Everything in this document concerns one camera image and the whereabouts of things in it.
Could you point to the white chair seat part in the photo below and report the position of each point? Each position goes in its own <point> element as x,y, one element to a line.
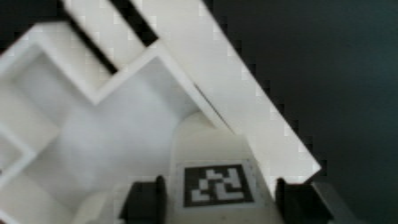
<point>88,121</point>

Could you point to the white U-shaped obstacle fence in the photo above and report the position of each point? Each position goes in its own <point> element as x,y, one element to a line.
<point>190,32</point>

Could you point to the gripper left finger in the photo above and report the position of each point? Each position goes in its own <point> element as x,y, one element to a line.
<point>145,207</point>

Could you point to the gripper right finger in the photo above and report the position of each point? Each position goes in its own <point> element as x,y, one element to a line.
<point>312,204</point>

